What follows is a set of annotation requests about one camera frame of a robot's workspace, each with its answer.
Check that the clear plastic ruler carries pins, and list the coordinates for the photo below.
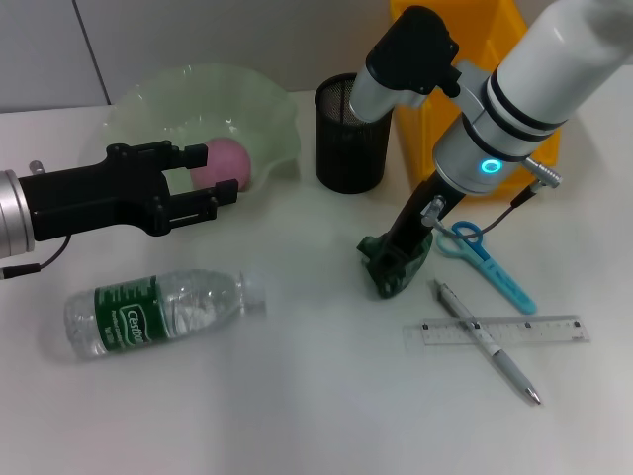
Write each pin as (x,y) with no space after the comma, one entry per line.
(544,330)

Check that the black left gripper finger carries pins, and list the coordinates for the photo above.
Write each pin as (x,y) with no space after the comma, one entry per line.
(225,194)
(195,156)

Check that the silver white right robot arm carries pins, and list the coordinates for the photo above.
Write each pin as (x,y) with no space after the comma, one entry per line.
(534,89)

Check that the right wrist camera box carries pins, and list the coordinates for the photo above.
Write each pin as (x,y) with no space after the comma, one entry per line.
(410,54)

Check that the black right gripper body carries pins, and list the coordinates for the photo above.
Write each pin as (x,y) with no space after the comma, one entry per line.
(420,218)

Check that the clear green-label water bottle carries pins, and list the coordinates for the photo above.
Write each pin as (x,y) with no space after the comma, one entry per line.
(123,321)

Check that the green glass fruit plate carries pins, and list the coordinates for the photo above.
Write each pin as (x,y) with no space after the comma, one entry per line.
(198,104)

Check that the pink peach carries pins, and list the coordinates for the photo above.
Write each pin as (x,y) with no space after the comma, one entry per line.
(227,158)

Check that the white grey pen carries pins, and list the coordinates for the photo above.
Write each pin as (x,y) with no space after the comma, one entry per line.
(487,341)

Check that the blue scissors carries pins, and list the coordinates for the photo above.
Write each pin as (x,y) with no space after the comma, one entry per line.
(504,279)

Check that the yellow plastic bin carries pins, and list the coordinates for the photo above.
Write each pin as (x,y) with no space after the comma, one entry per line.
(475,29)

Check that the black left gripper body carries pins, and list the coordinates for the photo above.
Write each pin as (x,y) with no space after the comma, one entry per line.
(99,198)

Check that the black mesh pen holder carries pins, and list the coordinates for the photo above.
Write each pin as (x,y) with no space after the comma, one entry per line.
(346,158)

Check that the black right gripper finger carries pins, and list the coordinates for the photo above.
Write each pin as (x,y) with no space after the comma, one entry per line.
(383,269)
(418,257)

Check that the green plastic wrapper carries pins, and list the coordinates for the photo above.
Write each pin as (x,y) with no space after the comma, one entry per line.
(405,284)

